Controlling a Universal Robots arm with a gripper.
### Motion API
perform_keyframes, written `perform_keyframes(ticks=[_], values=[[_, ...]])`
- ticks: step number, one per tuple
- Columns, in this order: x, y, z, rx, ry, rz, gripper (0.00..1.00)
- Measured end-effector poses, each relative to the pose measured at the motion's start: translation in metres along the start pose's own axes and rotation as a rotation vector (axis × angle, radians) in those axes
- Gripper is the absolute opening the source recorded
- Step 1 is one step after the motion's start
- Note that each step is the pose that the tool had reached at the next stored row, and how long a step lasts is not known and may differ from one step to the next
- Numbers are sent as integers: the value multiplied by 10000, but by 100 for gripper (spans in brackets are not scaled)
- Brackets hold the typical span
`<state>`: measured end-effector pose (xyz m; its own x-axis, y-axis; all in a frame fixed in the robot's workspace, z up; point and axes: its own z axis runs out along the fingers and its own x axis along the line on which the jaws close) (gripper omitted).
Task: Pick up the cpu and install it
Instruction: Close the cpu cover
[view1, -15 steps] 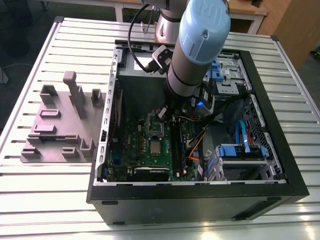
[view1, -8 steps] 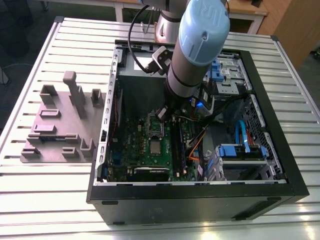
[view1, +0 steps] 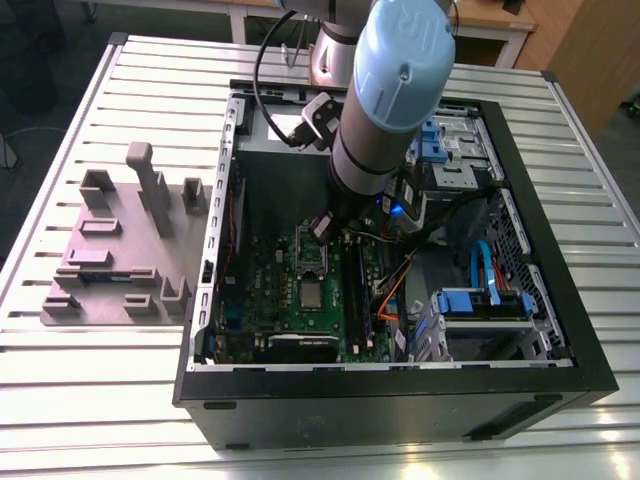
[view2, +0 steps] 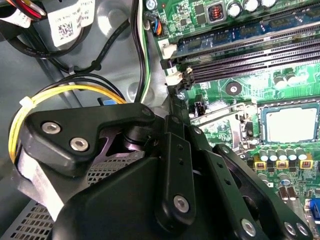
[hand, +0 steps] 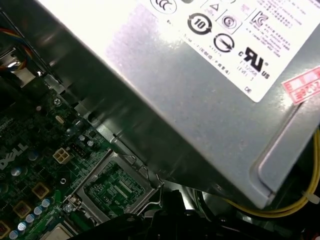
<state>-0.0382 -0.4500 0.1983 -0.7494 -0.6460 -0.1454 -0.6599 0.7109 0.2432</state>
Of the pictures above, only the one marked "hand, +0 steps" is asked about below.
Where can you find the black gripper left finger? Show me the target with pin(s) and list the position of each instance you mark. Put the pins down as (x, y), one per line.
(140, 227)

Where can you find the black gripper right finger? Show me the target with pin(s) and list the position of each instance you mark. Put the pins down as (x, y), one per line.
(212, 228)

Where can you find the thin metal locking lever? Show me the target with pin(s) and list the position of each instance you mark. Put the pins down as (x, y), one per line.
(159, 198)

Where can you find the metal socket cover frame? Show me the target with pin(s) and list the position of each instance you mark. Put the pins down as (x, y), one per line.
(100, 168)

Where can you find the silver CPU chip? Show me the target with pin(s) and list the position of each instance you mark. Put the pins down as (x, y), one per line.
(60, 233)

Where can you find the grey power supply unit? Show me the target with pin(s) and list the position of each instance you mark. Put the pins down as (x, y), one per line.
(200, 112)

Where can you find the green motherboard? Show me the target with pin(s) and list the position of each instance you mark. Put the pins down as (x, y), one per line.
(37, 150)

